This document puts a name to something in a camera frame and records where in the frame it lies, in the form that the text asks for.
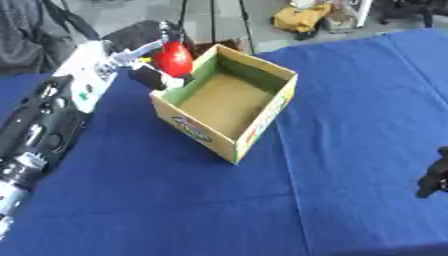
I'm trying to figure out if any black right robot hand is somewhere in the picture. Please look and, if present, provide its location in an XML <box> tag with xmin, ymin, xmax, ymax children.
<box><xmin>414</xmin><ymin>145</ymin><xmax>448</xmax><ymax>199</ymax></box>

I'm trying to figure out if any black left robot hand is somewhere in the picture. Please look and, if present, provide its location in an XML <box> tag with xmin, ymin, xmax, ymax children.
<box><xmin>101</xmin><ymin>19</ymin><xmax>198</xmax><ymax>92</ymax></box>

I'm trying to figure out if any red toy fruit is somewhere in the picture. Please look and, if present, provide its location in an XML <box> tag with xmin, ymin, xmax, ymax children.
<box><xmin>150</xmin><ymin>40</ymin><xmax>196</xmax><ymax>79</ymax></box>

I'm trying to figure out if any tan cardboard box green inside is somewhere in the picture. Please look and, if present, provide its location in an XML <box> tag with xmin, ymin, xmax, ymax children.
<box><xmin>148</xmin><ymin>43</ymin><xmax>301</xmax><ymax>166</ymax></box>

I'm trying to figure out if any black tripod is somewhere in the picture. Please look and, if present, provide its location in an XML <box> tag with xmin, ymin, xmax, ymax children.
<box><xmin>176</xmin><ymin>0</ymin><xmax>259</xmax><ymax>55</ymax></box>

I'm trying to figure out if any person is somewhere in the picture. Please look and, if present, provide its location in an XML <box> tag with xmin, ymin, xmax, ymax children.
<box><xmin>0</xmin><ymin>0</ymin><xmax>102</xmax><ymax>76</ymax></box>

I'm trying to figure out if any yellow bag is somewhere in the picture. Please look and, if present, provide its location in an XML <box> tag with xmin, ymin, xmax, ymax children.
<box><xmin>269</xmin><ymin>3</ymin><xmax>336</xmax><ymax>42</ymax></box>

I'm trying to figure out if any black chair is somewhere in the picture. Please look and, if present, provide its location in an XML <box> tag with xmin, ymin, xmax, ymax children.
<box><xmin>372</xmin><ymin>0</ymin><xmax>448</xmax><ymax>29</ymax></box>

